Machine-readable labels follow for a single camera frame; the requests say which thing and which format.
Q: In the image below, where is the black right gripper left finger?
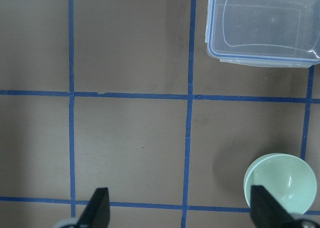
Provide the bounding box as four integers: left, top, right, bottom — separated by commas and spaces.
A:
76, 187, 111, 228

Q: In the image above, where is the clear plastic container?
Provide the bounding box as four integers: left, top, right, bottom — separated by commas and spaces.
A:
205, 0, 320, 68

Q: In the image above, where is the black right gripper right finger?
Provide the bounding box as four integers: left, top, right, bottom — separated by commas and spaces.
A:
250, 185, 295, 228

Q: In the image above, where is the green bowl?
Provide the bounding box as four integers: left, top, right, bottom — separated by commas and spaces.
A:
243, 153, 318, 214

